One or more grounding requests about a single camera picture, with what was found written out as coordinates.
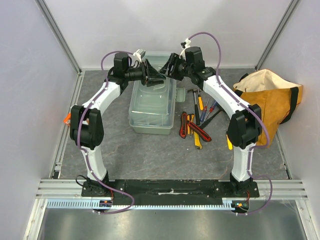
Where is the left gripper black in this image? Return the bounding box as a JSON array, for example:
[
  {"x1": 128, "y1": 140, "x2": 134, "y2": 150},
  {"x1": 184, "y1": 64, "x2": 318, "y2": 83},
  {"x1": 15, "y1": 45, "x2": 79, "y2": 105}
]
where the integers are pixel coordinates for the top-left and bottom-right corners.
[{"x1": 125, "y1": 59, "x2": 166, "y2": 88}]

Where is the green translucent tool box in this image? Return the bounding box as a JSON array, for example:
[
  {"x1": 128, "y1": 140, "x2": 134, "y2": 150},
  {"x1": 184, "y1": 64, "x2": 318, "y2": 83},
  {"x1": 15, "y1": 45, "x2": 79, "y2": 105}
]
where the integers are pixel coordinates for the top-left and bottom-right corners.
[{"x1": 128, "y1": 50, "x2": 187, "y2": 135}]

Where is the yellow black utility knife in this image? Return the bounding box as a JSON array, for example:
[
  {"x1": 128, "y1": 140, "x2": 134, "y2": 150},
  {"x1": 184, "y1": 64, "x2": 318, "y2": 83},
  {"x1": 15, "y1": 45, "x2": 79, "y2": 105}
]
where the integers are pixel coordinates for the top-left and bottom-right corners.
[
  {"x1": 187, "y1": 113, "x2": 195, "y2": 137},
  {"x1": 193, "y1": 132, "x2": 202, "y2": 150}
]

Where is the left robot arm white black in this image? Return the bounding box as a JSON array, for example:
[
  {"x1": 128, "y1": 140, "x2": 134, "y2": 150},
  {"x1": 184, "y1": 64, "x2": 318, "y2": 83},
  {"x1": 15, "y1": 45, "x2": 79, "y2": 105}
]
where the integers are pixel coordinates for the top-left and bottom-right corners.
[{"x1": 70, "y1": 49, "x2": 166, "y2": 197}]

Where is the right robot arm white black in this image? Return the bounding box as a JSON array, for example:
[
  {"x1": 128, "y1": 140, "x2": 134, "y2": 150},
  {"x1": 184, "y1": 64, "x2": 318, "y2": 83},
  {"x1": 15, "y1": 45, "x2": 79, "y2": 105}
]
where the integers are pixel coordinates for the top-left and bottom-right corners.
[{"x1": 159, "y1": 46, "x2": 262, "y2": 197}]

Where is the black long tool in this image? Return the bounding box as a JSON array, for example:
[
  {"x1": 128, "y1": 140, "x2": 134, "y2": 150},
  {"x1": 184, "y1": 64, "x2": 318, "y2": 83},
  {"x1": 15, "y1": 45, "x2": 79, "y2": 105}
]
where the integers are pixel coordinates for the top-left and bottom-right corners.
[{"x1": 199, "y1": 109, "x2": 222, "y2": 130}]

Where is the orange screw box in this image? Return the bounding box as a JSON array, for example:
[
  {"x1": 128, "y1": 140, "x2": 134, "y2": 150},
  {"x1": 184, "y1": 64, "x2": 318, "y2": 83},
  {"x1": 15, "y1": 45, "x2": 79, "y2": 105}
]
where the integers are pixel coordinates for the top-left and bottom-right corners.
[{"x1": 63, "y1": 112, "x2": 71, "y2": 126}]

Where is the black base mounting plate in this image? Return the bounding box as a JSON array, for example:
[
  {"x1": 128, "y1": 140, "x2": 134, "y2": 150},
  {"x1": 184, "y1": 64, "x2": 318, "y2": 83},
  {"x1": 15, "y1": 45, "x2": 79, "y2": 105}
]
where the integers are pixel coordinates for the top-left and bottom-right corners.
[{"x1": 77, "y1": 179, "x2": 260, "y2": 205}]

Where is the mustard canvas tote bag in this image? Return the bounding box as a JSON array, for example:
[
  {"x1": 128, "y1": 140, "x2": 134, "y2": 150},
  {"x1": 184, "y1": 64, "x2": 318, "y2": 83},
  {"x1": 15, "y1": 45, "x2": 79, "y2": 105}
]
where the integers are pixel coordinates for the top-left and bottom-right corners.
[{"x1": 233, "y1": 69, "x2": 303, "y2": 146}]

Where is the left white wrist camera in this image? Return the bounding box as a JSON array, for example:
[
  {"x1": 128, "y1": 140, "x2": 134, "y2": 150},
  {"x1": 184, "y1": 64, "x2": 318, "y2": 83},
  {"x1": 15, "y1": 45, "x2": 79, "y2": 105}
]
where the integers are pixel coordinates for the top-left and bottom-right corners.
[{"x1": 133, "y1": 49, "x2": 146, "y2": 63}]

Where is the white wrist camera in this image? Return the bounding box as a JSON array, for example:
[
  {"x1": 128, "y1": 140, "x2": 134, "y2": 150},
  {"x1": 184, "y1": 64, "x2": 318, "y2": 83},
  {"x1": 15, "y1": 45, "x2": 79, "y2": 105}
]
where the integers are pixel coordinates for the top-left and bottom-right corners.
[
  {"x1": 180, "y1": 37, "x2": 191, "y2": 51},
  {"x1": 133, "y1": 49, "x2": 146, "y2": 63}
]

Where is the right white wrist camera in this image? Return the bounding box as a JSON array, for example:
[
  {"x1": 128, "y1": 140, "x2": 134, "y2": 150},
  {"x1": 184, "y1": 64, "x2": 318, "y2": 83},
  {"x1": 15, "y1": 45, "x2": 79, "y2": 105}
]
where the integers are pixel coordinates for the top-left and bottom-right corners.
[{"x1": 180, "y1": 37, "x2": 191, "y2": 51}]

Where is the yellow handle screwdriver upper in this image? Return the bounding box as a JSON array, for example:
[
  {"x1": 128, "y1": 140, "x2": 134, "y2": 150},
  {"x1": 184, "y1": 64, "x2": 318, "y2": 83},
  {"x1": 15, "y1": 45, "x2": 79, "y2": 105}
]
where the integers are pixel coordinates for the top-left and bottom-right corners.
[{"x1": 197, "y1": 88, "x2": 204, "y2": 111}]

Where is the yellow handle screwdriver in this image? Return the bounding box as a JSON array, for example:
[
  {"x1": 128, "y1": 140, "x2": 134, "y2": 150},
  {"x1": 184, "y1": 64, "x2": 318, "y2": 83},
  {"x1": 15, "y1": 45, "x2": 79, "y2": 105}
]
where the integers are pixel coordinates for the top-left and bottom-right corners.
[
  {"x1": 197, "y1": 88, "x2": 204, "y2": 111},
  {"x1": 226, "y1": 135, "x2": 233, "y2": 150}
]

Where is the hammer black handle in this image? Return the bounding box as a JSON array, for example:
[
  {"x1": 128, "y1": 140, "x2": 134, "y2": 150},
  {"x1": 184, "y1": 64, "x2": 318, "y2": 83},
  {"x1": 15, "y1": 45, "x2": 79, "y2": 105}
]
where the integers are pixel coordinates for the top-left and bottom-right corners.
[{"x1": 187, "y1": 88, "x2": 201, "y2": 126}]

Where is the yellow handle screwdriver lower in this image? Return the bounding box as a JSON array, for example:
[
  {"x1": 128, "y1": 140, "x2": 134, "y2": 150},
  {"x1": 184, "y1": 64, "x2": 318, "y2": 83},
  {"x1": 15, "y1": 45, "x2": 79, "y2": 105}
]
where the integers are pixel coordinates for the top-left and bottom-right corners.
[{"x1": 226, "y1": 135, "x2": 233, "y2": 150}]

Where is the blue grey cable duct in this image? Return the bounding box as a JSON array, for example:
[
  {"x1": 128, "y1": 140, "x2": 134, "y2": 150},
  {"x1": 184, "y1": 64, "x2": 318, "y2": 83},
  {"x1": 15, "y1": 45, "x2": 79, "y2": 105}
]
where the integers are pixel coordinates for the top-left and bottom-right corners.
[{"x1": 46, "y1": 198, "x2": 235, "y2": 211}]

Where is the aluminium rail frame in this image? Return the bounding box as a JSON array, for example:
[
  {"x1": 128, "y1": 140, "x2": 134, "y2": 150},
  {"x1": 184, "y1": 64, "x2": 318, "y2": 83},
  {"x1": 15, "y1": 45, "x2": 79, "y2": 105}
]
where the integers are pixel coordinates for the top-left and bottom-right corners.
[{"x1": 24, "y1": 179, "x2": 320, "y2": 240}]

